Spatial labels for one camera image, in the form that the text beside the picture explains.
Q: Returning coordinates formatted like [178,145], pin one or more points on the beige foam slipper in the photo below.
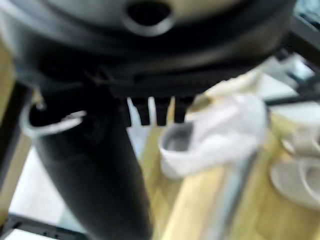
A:
[303,141]
[295,182]

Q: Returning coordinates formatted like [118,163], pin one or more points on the wooden shoe rack black frame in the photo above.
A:
[200,205]

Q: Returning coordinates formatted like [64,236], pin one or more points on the cream foam slipper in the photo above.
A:
[241,85]

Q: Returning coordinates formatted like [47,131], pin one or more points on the white sneaker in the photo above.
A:
[225,140]

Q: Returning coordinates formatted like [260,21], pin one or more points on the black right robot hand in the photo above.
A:
[82,160]

